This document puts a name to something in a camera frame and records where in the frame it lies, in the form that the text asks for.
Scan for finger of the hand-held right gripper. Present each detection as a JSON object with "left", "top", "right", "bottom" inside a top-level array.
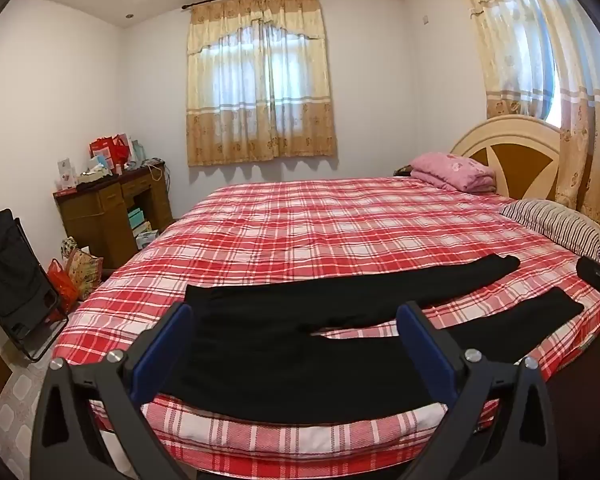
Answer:
[{"left": 576, "top": 249, "right": 600, "bottom": 311}]

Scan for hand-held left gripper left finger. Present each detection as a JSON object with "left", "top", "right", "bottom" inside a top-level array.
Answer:
[{"left": 29, "top": 301, "right": 194, "bottom": 480}]

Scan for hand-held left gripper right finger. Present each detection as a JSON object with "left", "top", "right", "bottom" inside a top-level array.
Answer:
[{"left": 396, "top": 301, "right": 561, "bottom": 480}]

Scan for black pants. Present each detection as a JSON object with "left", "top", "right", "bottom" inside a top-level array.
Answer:
[{"left": 152, "top": 254, "right": 586, "bottom": 426}]

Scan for striped pillow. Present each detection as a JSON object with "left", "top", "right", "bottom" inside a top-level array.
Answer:
[{"left": 499, "top": 199, "right": 600, "bottom": 261}]

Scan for patterned shopping bag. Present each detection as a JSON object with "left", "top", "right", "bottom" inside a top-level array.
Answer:
[{"left": 61, "top": 236, "right": 104, "bottom": 301}]

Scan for red plastic bag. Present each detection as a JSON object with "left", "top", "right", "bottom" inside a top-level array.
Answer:
[{"left": 46, "top": 258, "right": 81, "bottom": 314}]

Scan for cream and brown headboard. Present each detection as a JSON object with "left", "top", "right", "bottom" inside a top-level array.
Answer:
[{"left": 450, "top": 115, "right": 569, "bottom": 206}]

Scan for brown wooden desk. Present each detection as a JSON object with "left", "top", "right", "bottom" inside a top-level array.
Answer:
[{"left": 53, "top": 161, "right": 175, "bottom": 269}]

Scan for black folding chair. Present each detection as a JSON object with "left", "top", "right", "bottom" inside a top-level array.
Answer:
[{"left": 0, "top": 208, "right": 70, "bottom": 364}]

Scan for bed with red plaid sheet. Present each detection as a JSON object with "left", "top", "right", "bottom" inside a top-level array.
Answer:
[{"left": 50, "top": 176, "right": 600, "bottom": 479}]

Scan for pink folded blanket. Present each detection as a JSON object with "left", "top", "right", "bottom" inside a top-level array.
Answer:
[{"left": 410, "top": 152, "right": 497, "bottom": 193}]

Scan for white printed card box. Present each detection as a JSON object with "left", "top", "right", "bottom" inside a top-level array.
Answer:
[{"left": 57, "top": 158, "right": 76, "bottom": 191}]

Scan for red gift bag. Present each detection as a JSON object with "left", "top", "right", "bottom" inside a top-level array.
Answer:
[{"left": 90, "top": 135, "right": 131, "bottom": 164}]

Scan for long beige floral curtain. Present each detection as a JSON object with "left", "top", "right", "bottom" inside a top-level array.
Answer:
[{"left": 450, "top": 0, "right": 600, "bottom": 242}]

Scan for beige floral window curtain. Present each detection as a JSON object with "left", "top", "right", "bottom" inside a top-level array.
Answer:
[{"left": 186, "top": 0, "right": 338, "bottom": 167}]

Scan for black curtain rod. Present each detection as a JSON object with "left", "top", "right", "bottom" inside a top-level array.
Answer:
[{"left": 181, "top": 0, "right": 330, "bottom": 10}]

